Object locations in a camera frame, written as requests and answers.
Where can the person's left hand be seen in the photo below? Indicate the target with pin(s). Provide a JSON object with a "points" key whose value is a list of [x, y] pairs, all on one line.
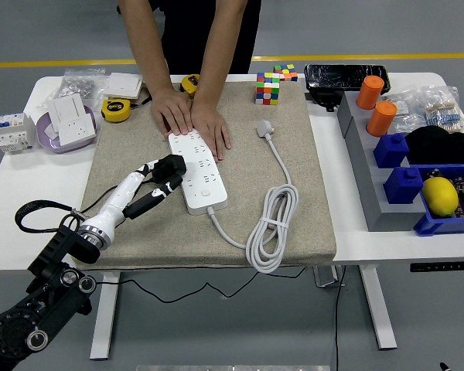
{"points": [[212, 123]]}

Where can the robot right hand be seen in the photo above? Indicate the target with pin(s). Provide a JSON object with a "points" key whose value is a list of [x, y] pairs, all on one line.
{"points": [[444, 367]]}

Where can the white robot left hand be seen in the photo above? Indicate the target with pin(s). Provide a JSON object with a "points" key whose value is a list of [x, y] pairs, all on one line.
{"points": [[116, 201]]}

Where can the person's right hand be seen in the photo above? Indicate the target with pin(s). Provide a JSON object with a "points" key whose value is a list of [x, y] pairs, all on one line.
{"points": [[174, 112]]}

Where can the person's right forearm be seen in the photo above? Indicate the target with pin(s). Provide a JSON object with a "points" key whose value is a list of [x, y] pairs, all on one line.
{"points": [[147, 46]]}

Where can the person's left forearm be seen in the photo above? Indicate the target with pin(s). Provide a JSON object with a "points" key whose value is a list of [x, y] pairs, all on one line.
{"points": [[220, 50]]}

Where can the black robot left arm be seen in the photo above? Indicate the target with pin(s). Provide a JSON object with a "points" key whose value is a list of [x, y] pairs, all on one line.
{"points": [[50, 286]]}

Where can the yellow tape measure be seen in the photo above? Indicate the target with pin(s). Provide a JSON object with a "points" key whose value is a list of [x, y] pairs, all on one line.
{"points": [[116, 110], [189, 84]]}

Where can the multicoloured puzzle cube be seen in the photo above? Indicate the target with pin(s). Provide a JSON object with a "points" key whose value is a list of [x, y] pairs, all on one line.
{"points": [[288, 72], [267, 89]]}

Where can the grey-brown mat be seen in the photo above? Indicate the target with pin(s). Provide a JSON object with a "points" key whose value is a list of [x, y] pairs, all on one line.
{"points": [[178, 239]]}

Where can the person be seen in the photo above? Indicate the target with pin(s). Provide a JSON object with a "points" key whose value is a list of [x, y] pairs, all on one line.
{"points": [[185, 31]]}

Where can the white table leg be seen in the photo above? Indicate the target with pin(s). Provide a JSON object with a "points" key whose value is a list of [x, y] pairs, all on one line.
{"points": [[102, 317], [379, 309]]}

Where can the purple bowl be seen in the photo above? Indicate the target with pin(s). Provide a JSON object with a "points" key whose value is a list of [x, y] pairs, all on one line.
{"points": [[48, 145]]}

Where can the clear bag of screws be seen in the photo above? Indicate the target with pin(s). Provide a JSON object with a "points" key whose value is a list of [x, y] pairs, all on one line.
{"points": [[79, 85]]}

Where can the black table control panel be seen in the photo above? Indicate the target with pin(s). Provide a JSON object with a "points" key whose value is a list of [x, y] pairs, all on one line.
{"points": [[441, 266]]}

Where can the white circuit breaker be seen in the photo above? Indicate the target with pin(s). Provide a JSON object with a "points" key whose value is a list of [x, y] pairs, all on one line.
{"points": [[13, 133]]}

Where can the black glossy rectangular device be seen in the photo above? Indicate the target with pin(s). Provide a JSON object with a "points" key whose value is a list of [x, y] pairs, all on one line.
{"points": [[346, 77]]}

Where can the blue plastic bin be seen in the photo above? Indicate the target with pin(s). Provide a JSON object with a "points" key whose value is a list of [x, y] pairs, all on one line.
{"points": [[441, 226]]}

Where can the orange cylinder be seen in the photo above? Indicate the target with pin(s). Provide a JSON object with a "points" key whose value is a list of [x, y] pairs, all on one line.
{"points": [[382, 120], [369, 92]]}

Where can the yellow lemon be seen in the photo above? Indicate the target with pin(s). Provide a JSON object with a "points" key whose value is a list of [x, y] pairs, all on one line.
{"points": [[440, 197]]}

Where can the grey stepped block holder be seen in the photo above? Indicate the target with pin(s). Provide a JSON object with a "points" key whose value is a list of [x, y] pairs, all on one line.
{"points": [[375, 201]]}

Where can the blue block with knob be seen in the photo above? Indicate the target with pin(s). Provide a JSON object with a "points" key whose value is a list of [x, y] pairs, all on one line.
{"points": [[402, 187], [390, 150]]}

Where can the clear plastic bag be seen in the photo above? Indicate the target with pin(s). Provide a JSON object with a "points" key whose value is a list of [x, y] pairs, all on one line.
{"points": [[406, 114]]}

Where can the black cloth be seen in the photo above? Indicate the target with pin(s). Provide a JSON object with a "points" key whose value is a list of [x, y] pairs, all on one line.
{"points": [[441, 147]]}

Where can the clear bag of resistors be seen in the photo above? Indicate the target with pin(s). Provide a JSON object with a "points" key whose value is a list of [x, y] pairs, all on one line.
{"points": [[446, 112]]}

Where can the white wall switch panel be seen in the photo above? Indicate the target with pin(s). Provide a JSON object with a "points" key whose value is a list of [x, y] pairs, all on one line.
{"points": [[121, 85], [67, 108]]}

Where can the white wall socket panel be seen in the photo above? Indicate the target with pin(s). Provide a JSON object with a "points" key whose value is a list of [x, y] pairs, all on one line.
{"points": [[77, 130]]}

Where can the black stand bracket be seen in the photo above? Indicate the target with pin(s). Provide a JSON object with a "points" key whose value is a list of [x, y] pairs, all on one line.
{"points": [[325, 98]]}

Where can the grey metal bracket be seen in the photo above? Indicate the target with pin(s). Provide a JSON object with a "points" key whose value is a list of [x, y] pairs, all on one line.
{"points": [[326, 277]]}

